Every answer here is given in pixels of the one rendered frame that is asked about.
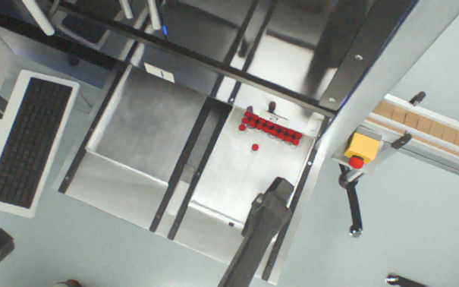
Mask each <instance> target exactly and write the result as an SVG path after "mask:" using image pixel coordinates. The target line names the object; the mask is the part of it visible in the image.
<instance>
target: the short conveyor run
mask: <svg viewBox="0 0 459 287"><path fill-rule="evenodd" d="M425 97H426V93H425V92H423V91H421V92H419V93H418V95H415V96H414V97H413V98H412V99H411V100H409V101H408V102H407V101H405V100H402V99H399V98H396V97H394V96H391V95H388V94H387V95H386V97H385V98H384V99H383V100H382V101H381V102H379V103H378V105H377V106H376V107H375V108H374V110H372V111H371V113H370V114H369V115H368V116H367V117H366V118H365V119H364V120H363V122H362V123H360V124H359V127H362V128H365V129H367V130H370V131H373V132H376V133H377V134H381V135H382V140H383V141H385V146H384V147H387V148H389V149H392V150H395V151H397V152H400V153H403V154H405V155H408V156H411V157H413V158H415V159H419V160H422V162H425V163H427V164H430V165H431V166H435V167H438V168H440V169H443V170H445V171H447V172H450V173H454V174H456V175H459V121H456V120H454V119H451V118H448V117H445V116H443V115H440V114H438V113H436V112H431V111H429V110H427V109H424V108H421V106H418V104H419V103H420V102H421V101H422V100H423V99H424V98H425Z"/></svg>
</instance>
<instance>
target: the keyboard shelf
mask: <svg viewBox="0 0 459 287"><path fill-rule="evenodd" d="M31 77H35V78H39V79H42V80H47V81H51V82H55V83H58V84H64V85H67V86H71V87H73V91H72V94H71V97H69V100H68V104H67V106H66V109H65V111H64V115H63V118H62V120H61V124H60V127H59V129H58V133H57V135H56V138H55V141H54V144H53V147H52V149H51V151H50V153H49V157H48V159H47V163H46V166H45V168H44V171H43V174H42V177H41V180H40V183H39V186H38V188H37V191H36V195H35V197H34V200H33V202H32V204H31V207H30V208H29V209H26V208H23V207H18V206H14V205H10V204H7V203H2V202H0V210H1V211H5V212H7V213H13V214H17V215H20V216H22V217H25V218H28V219H32V218H34V217H35V215H36V211H37V209H38V206H39V202H40V201H41V198H42V193H43V191H44V188H45V186H46V182H47V180H48V177H49V173H50V171H51V169H52V167H53V164H54V162H55V157H56V155H57V152H58V149H59V147H60V144H61V139H62V137H63V135H64V131H65V128H66V126H67V123H68V119H69V117H70V115H71V113H72V111H73V108H74V104H75V101H76V98H77V95H78V93H79V90H80V84H79V83H78V82H75V81H72V80H65V79H62V78H59V77H53V76H49V75H46V74H40V73H37V72H34V71H30V70H29V71H28V70H27V69H22V71H21V72H20V75H19V78H18V79H17V83H16V85H15V87H14V89H13V92H12V94H11V97H10V99H9V101H8V104H7V108H6V110H5V113H4V115H3V118H2V119H0V156H1V154H2V151H3V149H4V146H5V142H6V140H7V138H8V135H9V132H10V130H11V126H12V124H13V121H14V119H15V118H16V115H17V112H18V109H19V108H20V103H21V101H22V99H23V97H24V93H25V91H26V88H27V85H28V82H29V80H30V78H31Z"/></svg>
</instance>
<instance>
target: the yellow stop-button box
mask: <svg viewBox="0 0 459 287"><path fill-rule="evenodd" d="M381 139H382V135H380V134H376V133H374V132H371V131H368V130H367V129H364V128H360V127H357V128H356V129H355V131H354V132H353V133H352V134H351V135H350V137H349V140H348V142H347V146H346V149H345V151H344V156H346V157H349V158H351V157H356V158H358V159H361V160H363V161H364V165H368V164H369V163H370V162H372V160H373V159H374V158H375V155H376V151H377V149H378V146H379V145H380V141H381Z"/></svg>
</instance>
